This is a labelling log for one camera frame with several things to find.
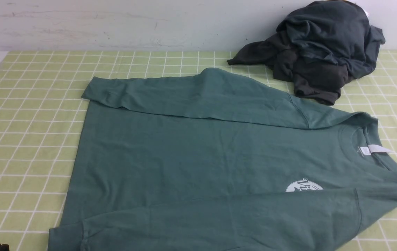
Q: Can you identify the green checkered table cloth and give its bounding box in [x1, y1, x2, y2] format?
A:
[0, 50, 397, 251]

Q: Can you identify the dark grey crumpled clothes pile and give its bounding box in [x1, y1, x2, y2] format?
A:
[227, 0, 386, 106]

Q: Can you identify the green long sleeve shirt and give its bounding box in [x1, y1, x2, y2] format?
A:
[48, 68, 397, 251]

